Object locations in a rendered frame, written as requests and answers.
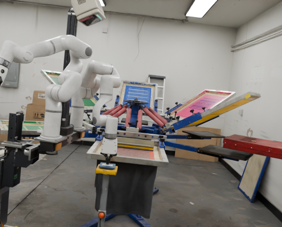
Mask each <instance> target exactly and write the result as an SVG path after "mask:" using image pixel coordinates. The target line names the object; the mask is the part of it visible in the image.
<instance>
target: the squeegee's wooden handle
mask: <svg viewBox="0 0 282 227"><path fill-rule="evenodd" d="M116 138H117V142H122V143H131V144H139V145H150V148H154V141H149V140H141V139H133V138H125V137H116Z"/></svg>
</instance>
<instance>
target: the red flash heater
mask: <svg viewBox="0 0 282 227"><path fill-rule="evenodd" d="M252 141H256V142H252ZM223 148H227V149H232V150H238V151H242V152H247V153H252V154H258V155H262V156H267V157H272V158H277V159H282V142H277V141H270V140H265V139H260V138H254V137H249V136H242V135H236V134H234V135H231V136H228V137H226V138H224V139H223Z"/></svg>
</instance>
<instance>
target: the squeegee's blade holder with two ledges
mask: <svg viewBox="0 0 282 227"><path fill-rule="evenodd" d="M117 144H118V145H128V146H136V147H145V148H150V145H139V144H131V143H122V142H117Z"/></svg>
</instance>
